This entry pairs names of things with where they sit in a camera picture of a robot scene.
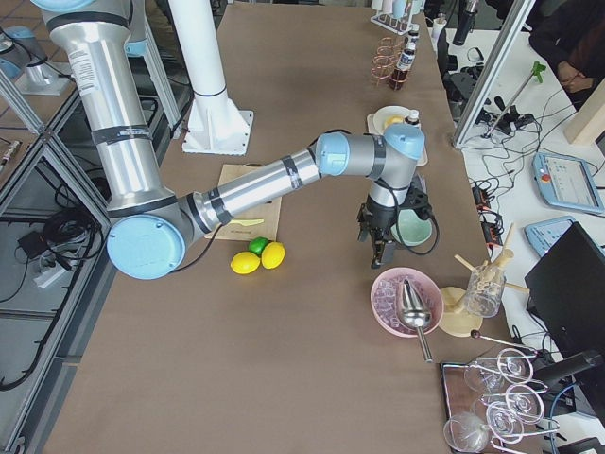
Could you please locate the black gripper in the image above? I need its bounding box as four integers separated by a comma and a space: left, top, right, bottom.
357, 174, 433, 269

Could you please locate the tea bottle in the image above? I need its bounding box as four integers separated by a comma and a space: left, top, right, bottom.
389, 43, 416, 91
406, 29, 420, 47
405, 109, 421, 129

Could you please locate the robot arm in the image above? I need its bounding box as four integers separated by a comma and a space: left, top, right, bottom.
39, 1, 428, 280

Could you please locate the beige rabbit tray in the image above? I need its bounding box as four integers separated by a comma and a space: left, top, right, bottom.
366, 112, 429, 167

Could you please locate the black glass tray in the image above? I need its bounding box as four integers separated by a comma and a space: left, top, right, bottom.
440, 362, 486, 419

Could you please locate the green bowl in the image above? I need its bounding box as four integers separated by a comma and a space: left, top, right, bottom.
390, 209, 433, 247

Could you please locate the pink bowl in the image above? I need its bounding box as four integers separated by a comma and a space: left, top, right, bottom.
371, 267, 444, 339

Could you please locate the white plate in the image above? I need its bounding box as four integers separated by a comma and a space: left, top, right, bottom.
368, 105, 409, 135

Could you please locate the metal ice scoop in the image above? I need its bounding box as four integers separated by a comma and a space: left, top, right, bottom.
397, 278, 433, 363

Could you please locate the donut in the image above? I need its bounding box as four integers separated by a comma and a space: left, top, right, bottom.
384, 115, 405, 129

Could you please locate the yellow lemon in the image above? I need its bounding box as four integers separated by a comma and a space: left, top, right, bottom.
230, 251, 261, 275
261, 241, 285, 270

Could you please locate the wooden cutting board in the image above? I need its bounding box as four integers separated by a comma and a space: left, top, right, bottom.
216, 164, 282, 241

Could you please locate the green lime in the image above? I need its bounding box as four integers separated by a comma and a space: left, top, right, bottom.
248, 236, 270, 255

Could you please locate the wooden mug tree stand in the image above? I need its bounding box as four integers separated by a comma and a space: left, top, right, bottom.
439, 223, 529, 337

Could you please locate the yellow plastic knife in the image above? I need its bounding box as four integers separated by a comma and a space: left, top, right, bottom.
229, 218, 265, 227

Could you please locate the glass jar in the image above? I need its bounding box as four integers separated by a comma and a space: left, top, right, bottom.
462, 264, 506, 318

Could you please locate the blue teach pendant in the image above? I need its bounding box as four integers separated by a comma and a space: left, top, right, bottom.
524, 216, 576, 257
532, 152, 604, 215

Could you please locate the cocktail glass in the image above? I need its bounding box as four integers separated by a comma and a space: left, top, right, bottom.
443, 411, 491, 453
464, 348, 533, 393
479, 384, 545, 424
486, 402, 524, 443

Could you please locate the white cup rack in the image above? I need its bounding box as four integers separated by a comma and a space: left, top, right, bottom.
370, 0, 417, 36

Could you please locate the black monitor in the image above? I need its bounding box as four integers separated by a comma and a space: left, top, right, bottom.
525, 222, 604, 356

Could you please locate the copper wire bottle rack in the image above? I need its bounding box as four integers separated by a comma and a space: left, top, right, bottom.
370, 37, 406, 90

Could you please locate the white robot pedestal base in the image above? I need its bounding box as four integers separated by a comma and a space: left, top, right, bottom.
169, 0, 253, 156

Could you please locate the aluminium frame post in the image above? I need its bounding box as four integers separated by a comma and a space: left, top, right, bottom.
452, 0, 535, 149

